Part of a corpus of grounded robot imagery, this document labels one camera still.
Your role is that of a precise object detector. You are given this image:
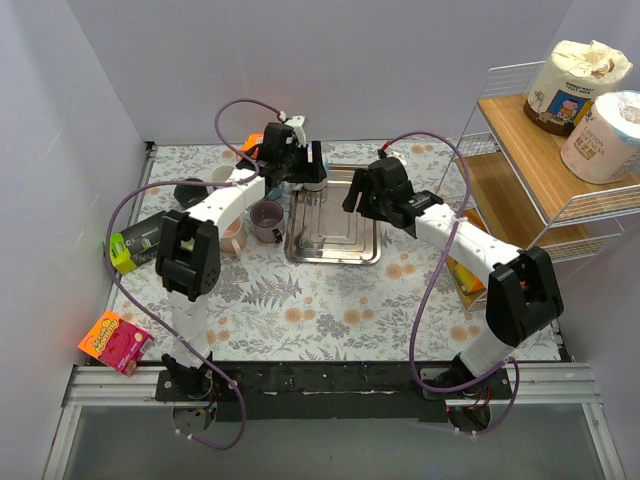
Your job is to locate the blue white mug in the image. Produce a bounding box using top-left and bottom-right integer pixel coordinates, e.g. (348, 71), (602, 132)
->
(302, 160), (329, 192)

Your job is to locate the light blue faceted mug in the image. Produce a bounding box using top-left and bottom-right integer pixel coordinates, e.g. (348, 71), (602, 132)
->
(266, 184), (284, 201)

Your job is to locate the purple mug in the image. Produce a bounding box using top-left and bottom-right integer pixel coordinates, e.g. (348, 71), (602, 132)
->
(250, 200), (286, 244)

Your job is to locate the pink mug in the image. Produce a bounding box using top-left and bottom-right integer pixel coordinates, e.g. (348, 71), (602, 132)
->
(220, 217), (247, 257)

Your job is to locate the dark teal mug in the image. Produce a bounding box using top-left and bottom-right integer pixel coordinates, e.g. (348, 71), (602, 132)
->
(173, 177), (209, 210)

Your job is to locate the dark grey mug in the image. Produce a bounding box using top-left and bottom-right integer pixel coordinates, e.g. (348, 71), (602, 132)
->
(210, 165), (235, 184)

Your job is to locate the green mug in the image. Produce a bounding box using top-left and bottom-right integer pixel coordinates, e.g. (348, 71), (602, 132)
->
(181, 239), (195, 251)

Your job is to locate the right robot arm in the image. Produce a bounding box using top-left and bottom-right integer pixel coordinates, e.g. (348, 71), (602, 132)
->
(342, 157), (564, 398)

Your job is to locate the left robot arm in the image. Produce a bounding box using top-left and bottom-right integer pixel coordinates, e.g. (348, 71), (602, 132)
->
(156, 115), (326, 400)

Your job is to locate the orange box at back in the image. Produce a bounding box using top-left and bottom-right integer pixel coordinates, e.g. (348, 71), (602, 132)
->
(240, 133), (264, 160)

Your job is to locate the steel tray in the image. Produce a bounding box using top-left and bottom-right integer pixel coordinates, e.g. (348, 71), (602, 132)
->
(284, 164), (381, 265)

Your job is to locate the orange yellow box on shelf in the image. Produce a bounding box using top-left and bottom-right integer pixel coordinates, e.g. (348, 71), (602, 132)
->
(447, 257), (486, 296)

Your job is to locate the green black box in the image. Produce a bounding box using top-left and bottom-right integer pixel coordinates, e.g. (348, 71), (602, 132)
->
(103, 210), (168, 275)

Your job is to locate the pink toilet paper roll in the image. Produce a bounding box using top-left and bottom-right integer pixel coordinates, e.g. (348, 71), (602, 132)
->
(560, 90), (639, 184)

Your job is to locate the cartoon toilet paper roll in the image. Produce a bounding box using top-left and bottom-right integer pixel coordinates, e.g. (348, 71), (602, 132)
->
(523, 40), (633, 137)

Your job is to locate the orange pink sponge box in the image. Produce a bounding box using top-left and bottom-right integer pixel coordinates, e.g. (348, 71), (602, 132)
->
(78, 311), (155, 376)

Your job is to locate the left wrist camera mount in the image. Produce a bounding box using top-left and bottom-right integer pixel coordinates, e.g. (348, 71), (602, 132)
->
(279, 111), (308, 147)

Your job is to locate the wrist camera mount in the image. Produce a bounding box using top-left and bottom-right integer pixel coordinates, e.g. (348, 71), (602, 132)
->
(279, 111), (308, 147)
(391, 151), (407, 166)

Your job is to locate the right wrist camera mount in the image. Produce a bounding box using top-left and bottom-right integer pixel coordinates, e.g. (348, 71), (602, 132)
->
(391, 151), (407, 166)

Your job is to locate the wire wooden shelf rack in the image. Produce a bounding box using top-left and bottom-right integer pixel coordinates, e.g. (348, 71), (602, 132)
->
(432, 60), (640, 314)

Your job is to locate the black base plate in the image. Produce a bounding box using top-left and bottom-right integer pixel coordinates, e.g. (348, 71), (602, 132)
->
(154, 361), (512, 423)

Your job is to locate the aluminium frame rail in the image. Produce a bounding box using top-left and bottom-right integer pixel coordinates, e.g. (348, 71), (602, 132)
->
(44, 362), (625, 479)

